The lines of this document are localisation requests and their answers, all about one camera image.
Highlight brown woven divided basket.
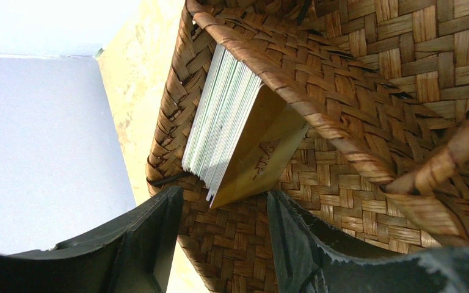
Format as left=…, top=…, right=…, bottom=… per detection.
left=146, top=1, right=469, bottom=292

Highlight gold credit card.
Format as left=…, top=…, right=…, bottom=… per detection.
left=210, top=85, right=309, bottom=208

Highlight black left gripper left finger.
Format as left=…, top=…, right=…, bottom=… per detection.
left=0, top=186, right=184, bottom=292

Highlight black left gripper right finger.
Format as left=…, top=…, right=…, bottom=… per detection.
left=266, top=190, right=469, bottom=292

